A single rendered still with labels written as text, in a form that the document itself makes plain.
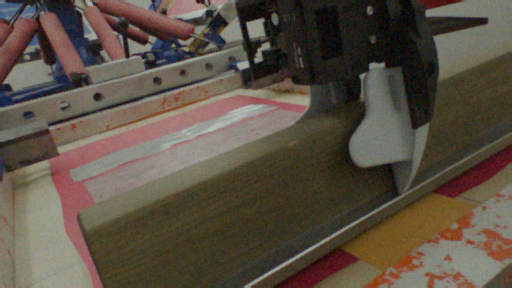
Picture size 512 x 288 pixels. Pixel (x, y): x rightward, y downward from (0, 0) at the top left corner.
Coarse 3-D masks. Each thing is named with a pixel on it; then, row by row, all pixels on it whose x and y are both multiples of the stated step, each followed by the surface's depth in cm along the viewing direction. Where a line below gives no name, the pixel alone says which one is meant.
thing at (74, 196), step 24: (96, 144) 72; (120, 144) 69; (192, 144) 60; (72, 168) 61; (120, 168) 56; (144, 168) 54; (168, 168) 52; (72, 192) 51; (96, 192) 49; (120, 192) 48; (72, 216) 44; (72, 240) 38; (312, 264) 27; (336, 264) 27
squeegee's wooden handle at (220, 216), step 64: (448, 64) 32; (320, 128) 24; (448, 128) 30; (128, 192) 21; (192, 192) 20; (256, 192) 22; (320, 192) 25; (128, 256) 19; (192, 256) 21; (256, 256) 23
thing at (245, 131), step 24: (240, 96) 86; (168, 120) 79; (192, 120) 74; (264, 120) 64; (288, 120) 61; (216, 144) 57; (240, 144) 55; (480, 168) 35; (432, 192) 33; (456, 192) 32
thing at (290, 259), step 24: (480, 144) 32; (504, 144) 33; (432, 168) 30; (456, 168) 30; (384, 192) 28; (408, 192) 27; (360, 216) 26; (384, 216) 27; (312, 240) 24; (336, 240) 25; (264, 264) 23; (288, 264) 23
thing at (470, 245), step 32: (160, 96) 86; (192, 96) 89; (64, 128) 76; (96, 128) 79; (0, 192) 45; (0, 224) 37; (480, 224) 22; (0, 256) 32; (416, 256) 21; (448, 256) 20; (480, 256) 20
